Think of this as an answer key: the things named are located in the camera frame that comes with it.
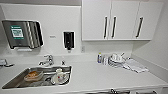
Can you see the small blue white bottle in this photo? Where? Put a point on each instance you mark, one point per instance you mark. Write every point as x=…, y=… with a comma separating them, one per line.
x=99, y=58

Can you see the dish rack with items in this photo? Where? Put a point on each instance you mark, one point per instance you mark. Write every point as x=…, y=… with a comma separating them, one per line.
x=4, y=62

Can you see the white wall outlet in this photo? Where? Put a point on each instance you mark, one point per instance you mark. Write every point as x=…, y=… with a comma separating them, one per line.
x=83, y=49

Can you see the stack of white dishes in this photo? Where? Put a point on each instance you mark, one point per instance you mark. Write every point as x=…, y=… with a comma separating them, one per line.
x=115, y=60

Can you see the white three-door wall cabinet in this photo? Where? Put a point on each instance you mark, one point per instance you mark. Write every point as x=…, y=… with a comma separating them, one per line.
x=123, y=10

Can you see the white cloth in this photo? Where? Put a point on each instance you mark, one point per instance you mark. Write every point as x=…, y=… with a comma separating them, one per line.
x=136, y=66

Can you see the chrome faucet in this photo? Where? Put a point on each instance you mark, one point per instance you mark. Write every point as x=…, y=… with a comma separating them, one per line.
x=47, y=60

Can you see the stainless steel sink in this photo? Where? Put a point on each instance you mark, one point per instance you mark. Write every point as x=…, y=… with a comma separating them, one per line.
x=13, y=83

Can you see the white cup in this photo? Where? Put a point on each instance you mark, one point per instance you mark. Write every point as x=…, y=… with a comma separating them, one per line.
x=59, y=76

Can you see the black soap dispenser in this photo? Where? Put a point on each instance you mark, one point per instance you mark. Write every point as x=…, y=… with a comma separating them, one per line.
x=69, y=39

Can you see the steel paper towel dispenser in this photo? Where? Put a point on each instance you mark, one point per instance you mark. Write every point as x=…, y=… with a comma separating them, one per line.
x=21, y=33

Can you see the orange bowl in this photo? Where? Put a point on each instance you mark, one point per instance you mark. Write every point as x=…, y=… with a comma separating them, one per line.
x=33, y=76

